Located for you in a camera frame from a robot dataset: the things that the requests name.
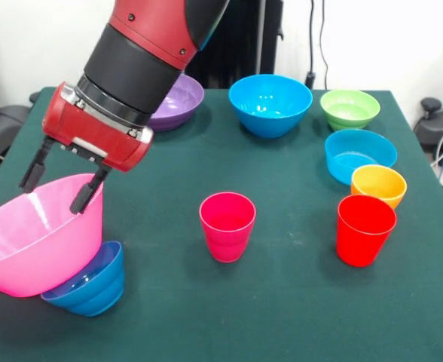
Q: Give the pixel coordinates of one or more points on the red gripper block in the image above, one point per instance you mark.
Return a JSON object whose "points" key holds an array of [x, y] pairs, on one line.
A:
{"points": [[93, 135]]}

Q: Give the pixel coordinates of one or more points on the large pink plastic bowl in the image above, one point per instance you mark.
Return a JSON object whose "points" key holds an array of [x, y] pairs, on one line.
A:
{"points": [[37, 249]]}

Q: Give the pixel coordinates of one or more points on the small dark blue plastic bowl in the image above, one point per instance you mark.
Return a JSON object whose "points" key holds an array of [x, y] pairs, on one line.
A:
{"points": [[97, 290]]}

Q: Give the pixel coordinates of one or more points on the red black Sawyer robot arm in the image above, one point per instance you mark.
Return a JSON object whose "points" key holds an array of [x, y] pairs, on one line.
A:
{"points": [[142, 49]]}

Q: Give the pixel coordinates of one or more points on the purple plastic bowl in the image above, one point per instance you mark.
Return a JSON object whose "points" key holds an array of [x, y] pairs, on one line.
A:
{"points": [[184, 102]]}

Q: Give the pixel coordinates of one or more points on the magenta plastic cup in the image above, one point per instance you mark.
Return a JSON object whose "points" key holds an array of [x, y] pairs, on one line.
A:
{"points": [[227, 234]]}

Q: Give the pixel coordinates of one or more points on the large light blue plastic bowl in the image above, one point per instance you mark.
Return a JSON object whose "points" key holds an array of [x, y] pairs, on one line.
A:
{"points": [[270, 120]]}

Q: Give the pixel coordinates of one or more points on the dark green tablecloth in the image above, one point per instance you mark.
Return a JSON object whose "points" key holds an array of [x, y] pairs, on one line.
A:
{"points": [[281, 320]]}

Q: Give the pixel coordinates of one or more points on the shallow light blue plastic bowl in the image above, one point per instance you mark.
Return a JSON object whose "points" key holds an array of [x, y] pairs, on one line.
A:
{"points": [[342, 158]]}

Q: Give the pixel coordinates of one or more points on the green plastic bowl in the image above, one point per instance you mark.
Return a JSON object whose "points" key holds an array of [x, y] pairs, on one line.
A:
{"points": [[349, 109]]}

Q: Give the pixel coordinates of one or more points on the red plastic cup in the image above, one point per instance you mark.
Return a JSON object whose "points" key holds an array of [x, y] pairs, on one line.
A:
{"points": [[361, 241]]}

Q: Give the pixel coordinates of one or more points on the orange plastic cup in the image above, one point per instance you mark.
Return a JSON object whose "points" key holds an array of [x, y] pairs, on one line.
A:
{"points": [[379, 184]]}

